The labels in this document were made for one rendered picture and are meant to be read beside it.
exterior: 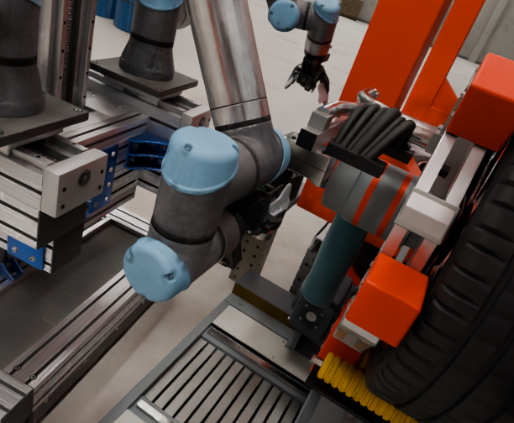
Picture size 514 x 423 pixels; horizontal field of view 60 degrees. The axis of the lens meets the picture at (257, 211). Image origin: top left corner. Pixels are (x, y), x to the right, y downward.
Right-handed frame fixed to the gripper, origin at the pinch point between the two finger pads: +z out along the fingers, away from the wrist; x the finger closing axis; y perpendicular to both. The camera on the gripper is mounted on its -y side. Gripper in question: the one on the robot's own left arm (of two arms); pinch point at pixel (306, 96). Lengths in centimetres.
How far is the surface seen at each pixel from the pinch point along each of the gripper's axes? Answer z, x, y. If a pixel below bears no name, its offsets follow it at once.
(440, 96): 88, 47, -153
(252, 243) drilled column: 54, 2, 30
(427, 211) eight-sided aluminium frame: -55, 40, 72
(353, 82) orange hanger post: -19.0, 14.6, 7.7
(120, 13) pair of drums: 210, -301, -233
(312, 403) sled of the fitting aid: 35, 47, 77
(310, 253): 41, 25, 29
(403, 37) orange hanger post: -33.2, 22.0, 0.9
